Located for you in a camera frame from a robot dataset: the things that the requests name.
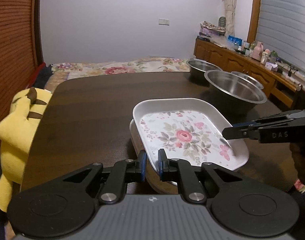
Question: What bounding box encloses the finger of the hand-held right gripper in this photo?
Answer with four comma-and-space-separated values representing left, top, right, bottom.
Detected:
222, 126, 261, 140
233, 110, 303, 127

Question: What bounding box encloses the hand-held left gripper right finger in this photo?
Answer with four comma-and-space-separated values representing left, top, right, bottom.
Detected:
158, 149, 253, 203

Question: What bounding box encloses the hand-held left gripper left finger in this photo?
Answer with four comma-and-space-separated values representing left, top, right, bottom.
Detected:
49, 150, 147, 205

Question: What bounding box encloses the small floral white plate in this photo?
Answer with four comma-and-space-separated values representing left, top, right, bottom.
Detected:
129, 119, 178, 187

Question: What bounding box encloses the large steel bowl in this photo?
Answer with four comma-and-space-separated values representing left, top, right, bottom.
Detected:
204, 70, 267, 112

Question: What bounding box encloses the large floral white plate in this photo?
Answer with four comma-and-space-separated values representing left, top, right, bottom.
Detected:
133, 98, 250, 172

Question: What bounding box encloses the small steel bowl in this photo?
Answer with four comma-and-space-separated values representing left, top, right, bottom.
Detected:
187, 59, 223, 80
231, 71, 264, 90

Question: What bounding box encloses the person's right hand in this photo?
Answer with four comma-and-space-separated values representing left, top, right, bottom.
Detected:
290, 140, 305, 188

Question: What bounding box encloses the wooden cabinet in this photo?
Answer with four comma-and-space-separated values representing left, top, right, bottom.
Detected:
194, 38, 305, 108

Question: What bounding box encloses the white bottle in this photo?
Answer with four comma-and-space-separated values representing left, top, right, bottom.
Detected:
261, 49, 271, 64

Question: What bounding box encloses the pink thermos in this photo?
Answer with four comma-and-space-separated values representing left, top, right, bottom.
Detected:
252, 42, 264, 59

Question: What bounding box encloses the clear plastic bag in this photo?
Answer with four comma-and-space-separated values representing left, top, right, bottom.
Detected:
210, 35, 229, 48

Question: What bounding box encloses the pink box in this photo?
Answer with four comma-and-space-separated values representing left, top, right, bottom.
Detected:
199, 27, 225, 37

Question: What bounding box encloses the floral blanket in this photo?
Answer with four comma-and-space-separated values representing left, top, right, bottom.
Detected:
44, 57, 191, 91

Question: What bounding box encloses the folded floral cloth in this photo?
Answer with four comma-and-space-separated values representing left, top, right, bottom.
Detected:
200, 20, 226, 31

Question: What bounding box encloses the beige curtain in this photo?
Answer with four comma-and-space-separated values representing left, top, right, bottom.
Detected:
224, 0, 237, 37

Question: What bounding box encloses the yellow plush toy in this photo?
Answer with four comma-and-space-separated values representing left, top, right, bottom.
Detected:
0, 87, 53, 212

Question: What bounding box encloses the navy quilt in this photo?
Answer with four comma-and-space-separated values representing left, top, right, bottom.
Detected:
35, 62, 53, 90

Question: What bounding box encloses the louvered wooden wardrobe door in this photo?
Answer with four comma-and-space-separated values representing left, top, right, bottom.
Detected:
0, 0, 42, 128

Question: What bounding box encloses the wooden window frame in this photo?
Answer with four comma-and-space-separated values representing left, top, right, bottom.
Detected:
247, 0, 263, 42

